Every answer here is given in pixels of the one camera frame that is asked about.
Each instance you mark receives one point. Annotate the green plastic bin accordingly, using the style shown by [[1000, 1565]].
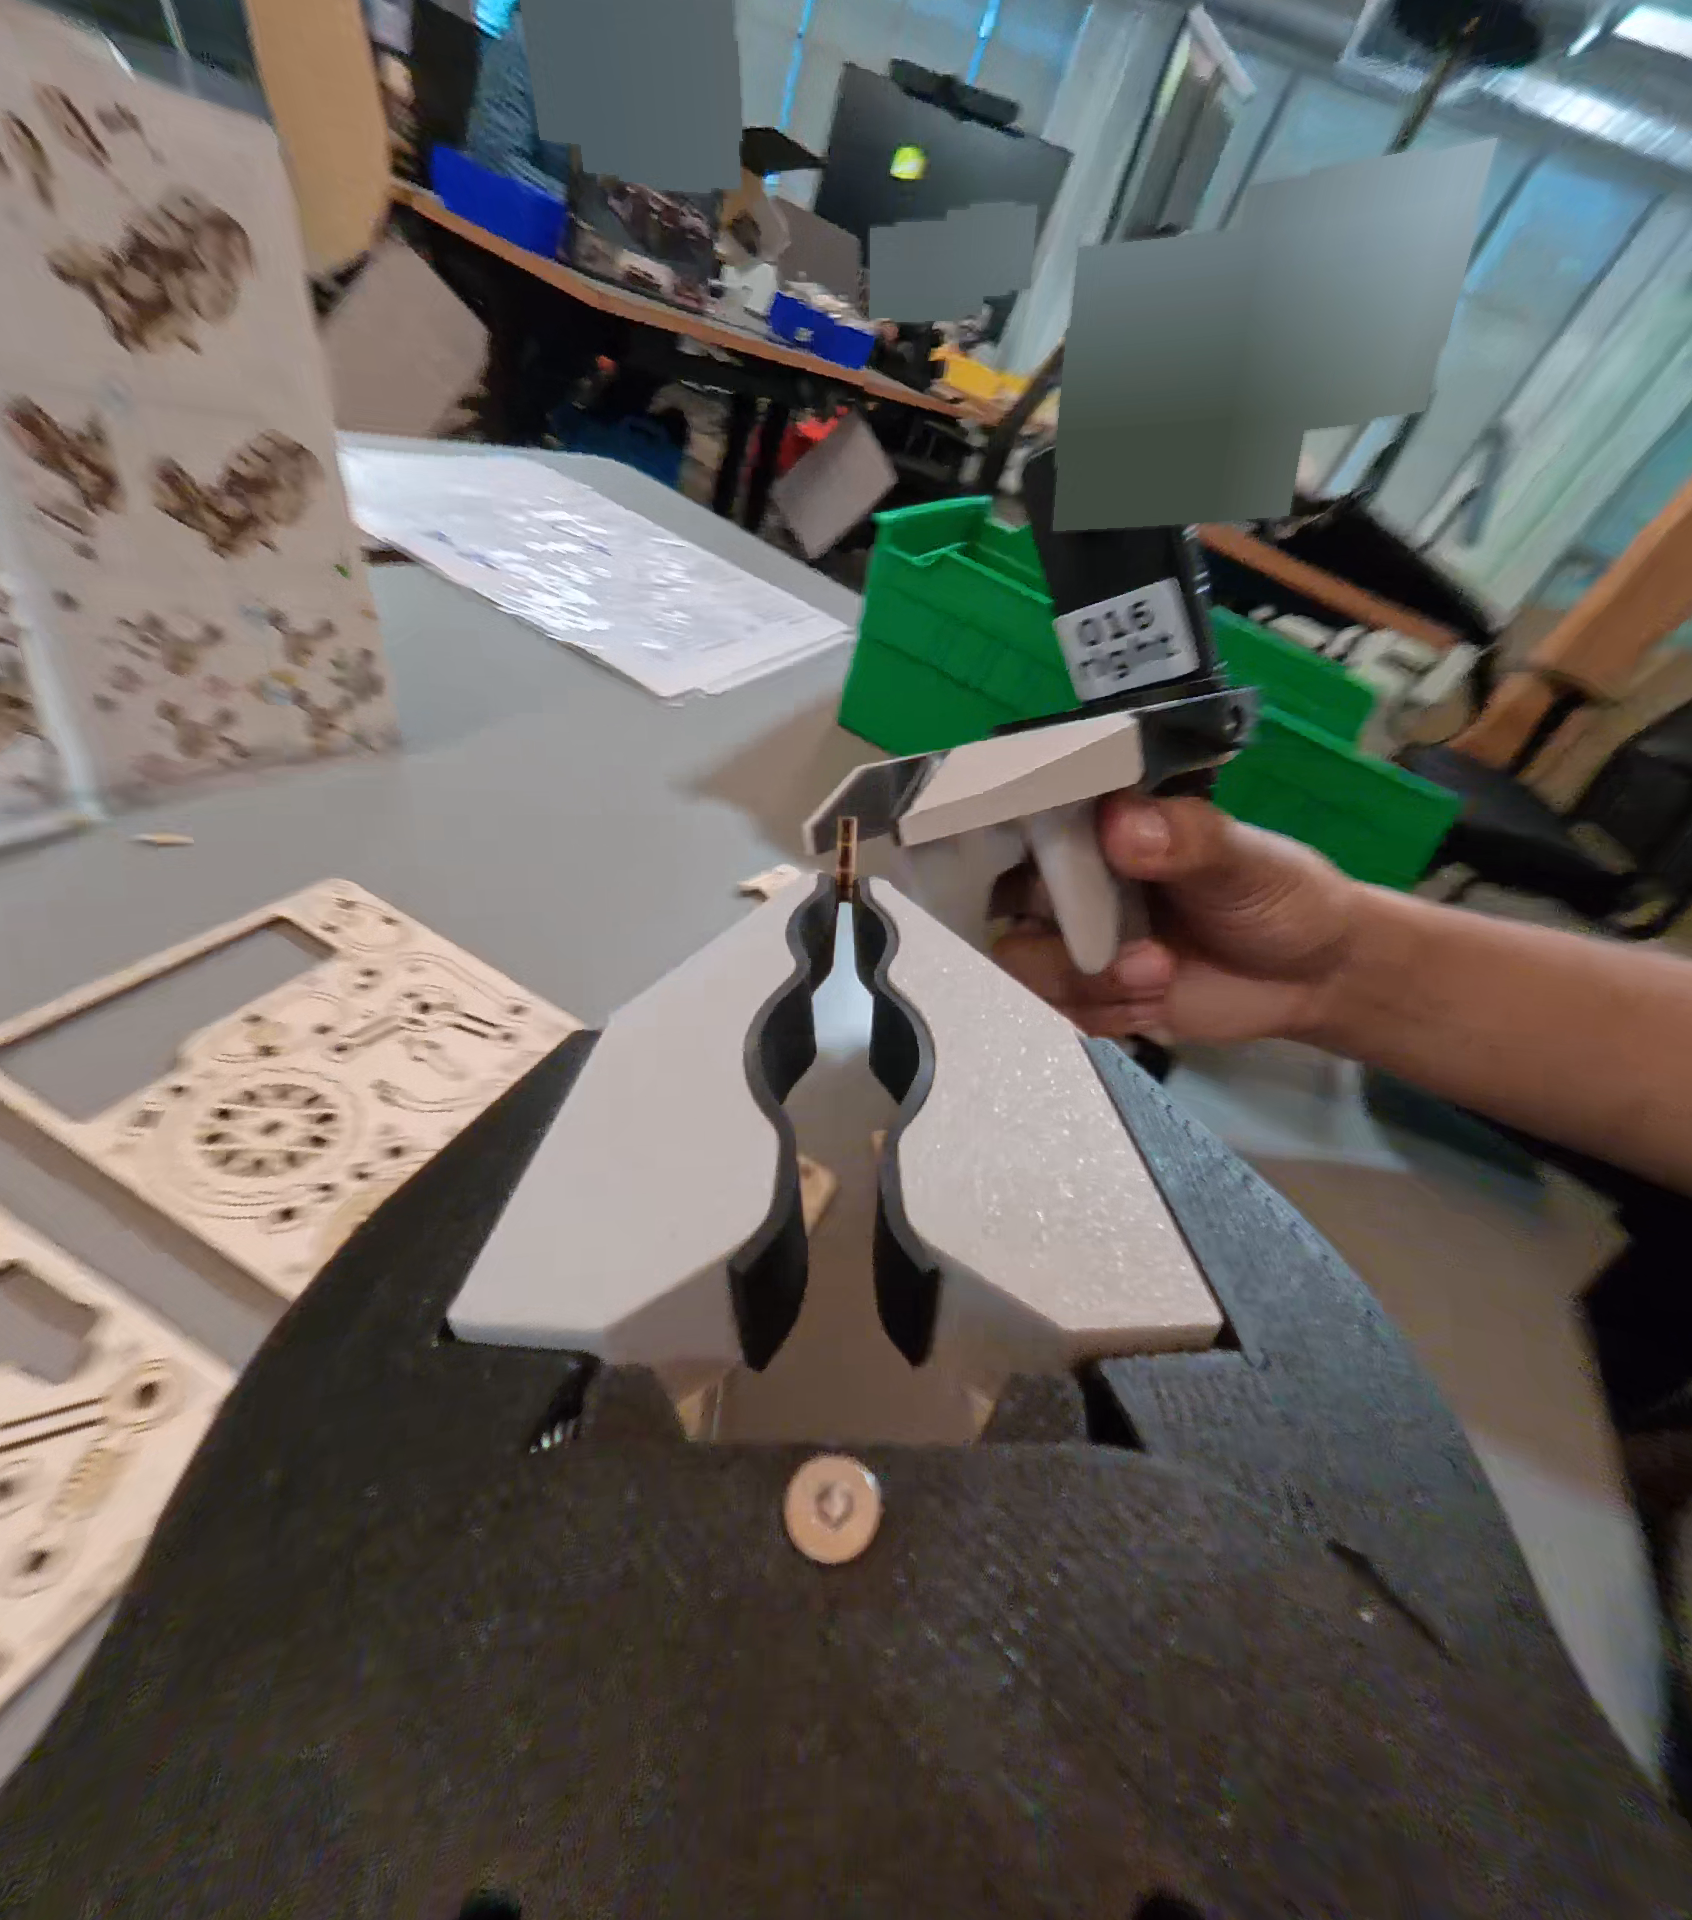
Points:
[[938, 660]]

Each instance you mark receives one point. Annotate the wooden puzzle sheet many cutouts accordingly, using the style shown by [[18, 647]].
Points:
[[38, 1442]]

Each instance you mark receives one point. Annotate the person's right forearm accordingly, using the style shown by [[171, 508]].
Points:
[[1566, 1036]]

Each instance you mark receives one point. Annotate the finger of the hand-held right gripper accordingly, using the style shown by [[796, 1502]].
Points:
[[1028, 780], [867, 793]]

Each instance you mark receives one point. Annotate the background black monitor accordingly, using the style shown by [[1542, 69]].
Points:
[[967, 150]]

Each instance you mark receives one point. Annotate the grey desk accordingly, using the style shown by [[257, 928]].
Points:
[[560, 793]]

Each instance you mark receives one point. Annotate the folded instruction booklet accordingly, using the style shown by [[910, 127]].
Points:
[[110, 526]]

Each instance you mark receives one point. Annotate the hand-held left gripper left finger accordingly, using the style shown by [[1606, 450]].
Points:
[[638, 1185]]

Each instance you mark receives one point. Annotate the black office chair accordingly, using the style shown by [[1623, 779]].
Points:
[[1687, 780]]

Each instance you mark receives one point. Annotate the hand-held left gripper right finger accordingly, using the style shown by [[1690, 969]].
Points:
[[1039, 1185]]

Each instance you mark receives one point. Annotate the background wooden table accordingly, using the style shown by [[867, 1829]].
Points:
[[638, 309]]

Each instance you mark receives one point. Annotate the person's right hand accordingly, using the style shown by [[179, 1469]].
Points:
[[1238, 943]]

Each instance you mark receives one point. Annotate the striped small wooden piece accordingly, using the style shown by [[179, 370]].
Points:
[[846, 860]]

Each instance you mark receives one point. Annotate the wooden puzzle sheet rectangular window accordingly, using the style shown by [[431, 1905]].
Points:
[[486, 1022]]

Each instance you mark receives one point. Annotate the wooden rail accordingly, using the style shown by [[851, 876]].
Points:
[[1687, 526]]

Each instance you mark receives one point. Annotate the printed paper sheets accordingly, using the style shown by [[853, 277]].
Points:
[[590, 571]]

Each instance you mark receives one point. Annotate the small blue bin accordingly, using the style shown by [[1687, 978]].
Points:
[[817, 331]]

